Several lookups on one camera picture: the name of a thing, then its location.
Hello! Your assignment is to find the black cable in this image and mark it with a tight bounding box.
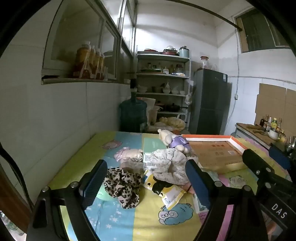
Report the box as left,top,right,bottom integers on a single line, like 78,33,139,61
0,146,33,208

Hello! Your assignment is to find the black wok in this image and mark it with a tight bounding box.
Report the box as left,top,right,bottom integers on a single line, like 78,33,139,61
162,103,188,113

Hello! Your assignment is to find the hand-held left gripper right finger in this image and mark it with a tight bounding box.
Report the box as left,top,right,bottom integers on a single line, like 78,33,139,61
185,159,271,241

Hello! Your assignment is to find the mint green soft ball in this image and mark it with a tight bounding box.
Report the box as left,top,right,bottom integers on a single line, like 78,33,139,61
95,185,109,201

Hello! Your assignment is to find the white shelf rack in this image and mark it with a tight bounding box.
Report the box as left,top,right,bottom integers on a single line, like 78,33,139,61
135,52,192,133

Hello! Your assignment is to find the yellow lumpy produce bag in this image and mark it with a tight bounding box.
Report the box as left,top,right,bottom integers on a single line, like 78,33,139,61
159,116,186,130

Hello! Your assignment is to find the dark grey fridge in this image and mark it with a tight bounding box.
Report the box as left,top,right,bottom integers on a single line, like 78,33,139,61
189,68,228,135

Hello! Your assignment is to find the yellow white packet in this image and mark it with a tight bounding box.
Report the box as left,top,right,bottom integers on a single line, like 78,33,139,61
143,169,187,211

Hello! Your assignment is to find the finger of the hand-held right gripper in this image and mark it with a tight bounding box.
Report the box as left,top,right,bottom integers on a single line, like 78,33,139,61
268,145,292,172
242,149,277,183

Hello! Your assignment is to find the metal kitchen tool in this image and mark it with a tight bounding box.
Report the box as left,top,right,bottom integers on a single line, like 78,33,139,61
285,136,296,152

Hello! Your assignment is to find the kitchen counter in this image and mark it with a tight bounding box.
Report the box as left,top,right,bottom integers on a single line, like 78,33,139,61
235,122,296,153

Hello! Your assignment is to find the beige plush doll pink dress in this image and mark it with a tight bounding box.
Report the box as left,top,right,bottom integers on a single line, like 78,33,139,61
114,146,144,163

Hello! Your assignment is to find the high wall window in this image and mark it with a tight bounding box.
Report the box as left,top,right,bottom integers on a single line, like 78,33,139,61
233,8,293,54

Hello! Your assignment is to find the white bowl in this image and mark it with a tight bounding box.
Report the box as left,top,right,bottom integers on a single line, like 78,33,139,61
268,128,281,140

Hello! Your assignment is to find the cardboard wall sheet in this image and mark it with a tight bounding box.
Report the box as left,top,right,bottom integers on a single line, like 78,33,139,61
254,83,296,139

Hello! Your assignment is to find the plush doll purple dress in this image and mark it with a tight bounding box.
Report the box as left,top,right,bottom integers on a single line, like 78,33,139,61
158,128,191,154

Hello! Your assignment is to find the pale green flat box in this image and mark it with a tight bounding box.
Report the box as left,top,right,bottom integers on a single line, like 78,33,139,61
142,135,173,168

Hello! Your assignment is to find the white floral ruffled cloth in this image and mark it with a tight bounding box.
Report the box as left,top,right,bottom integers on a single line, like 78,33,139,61
149,148,192,186

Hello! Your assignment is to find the cartoon printed blanket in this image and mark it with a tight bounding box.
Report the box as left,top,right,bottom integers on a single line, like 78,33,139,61
47,130,293,241

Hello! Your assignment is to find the row of white ceramic dishes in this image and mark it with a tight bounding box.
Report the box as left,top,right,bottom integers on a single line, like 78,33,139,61
137,82,186,95

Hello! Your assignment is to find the blue water jug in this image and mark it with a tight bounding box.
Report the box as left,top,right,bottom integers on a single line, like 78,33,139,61
119,97,148,133

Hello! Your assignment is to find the black ceiling rod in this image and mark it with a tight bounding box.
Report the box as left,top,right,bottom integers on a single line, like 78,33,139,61
171,0,243,31

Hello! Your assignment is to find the cardboard box orange rim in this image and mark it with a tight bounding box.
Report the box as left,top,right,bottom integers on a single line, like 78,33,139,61
181,134,248,173

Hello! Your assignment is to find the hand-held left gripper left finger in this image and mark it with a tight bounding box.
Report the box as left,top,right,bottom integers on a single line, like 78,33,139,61
26,159,108,241

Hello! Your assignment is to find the black water pump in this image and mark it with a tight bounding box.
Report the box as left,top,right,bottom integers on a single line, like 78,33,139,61
129,79,137,99

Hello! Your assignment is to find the white plastic bucket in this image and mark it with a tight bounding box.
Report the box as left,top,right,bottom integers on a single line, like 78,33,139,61
148,105,160,126

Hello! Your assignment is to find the brown wooden furniture edge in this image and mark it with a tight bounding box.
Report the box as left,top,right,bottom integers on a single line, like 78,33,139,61
0,162,31,234

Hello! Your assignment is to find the leopard print cloth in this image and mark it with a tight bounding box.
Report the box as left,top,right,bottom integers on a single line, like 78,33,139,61
103,167,142,209

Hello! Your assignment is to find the row of condiment bottles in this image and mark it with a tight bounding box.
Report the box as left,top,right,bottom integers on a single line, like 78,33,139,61
259,114,286,137

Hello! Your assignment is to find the clear plastic bag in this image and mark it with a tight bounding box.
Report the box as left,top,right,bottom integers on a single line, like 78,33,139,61
120,156,146,174

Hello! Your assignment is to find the stack of red white bowls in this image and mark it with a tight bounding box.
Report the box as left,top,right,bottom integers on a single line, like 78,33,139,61
162,45,179,56

